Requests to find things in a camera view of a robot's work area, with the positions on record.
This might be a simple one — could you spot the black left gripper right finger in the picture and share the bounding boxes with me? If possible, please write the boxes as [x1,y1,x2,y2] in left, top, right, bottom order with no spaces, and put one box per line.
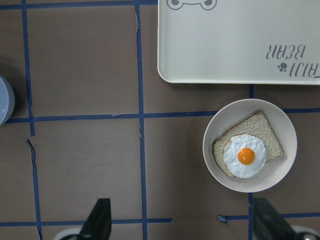
[252,198,295,240]

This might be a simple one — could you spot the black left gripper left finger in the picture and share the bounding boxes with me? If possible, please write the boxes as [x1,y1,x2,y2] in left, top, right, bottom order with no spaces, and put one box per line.
[79,198,112,240]

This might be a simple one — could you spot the cream round plate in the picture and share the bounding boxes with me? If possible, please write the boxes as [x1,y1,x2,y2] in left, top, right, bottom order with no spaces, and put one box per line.
[202,98,298,193]

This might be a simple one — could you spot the bread slice on plate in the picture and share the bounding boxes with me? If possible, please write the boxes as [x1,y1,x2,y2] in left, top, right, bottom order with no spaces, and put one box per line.
[212,112,285,179]

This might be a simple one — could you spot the fried egg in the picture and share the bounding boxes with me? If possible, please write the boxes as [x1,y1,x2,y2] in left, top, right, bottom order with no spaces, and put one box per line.
[223,134,267,179]

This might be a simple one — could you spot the blue bowl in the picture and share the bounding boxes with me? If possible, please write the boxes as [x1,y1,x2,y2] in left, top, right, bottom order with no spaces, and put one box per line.
[0,75,15,126]

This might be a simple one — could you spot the cream bear tray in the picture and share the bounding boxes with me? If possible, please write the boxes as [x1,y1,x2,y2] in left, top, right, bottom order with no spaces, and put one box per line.
[157,0,320,85]

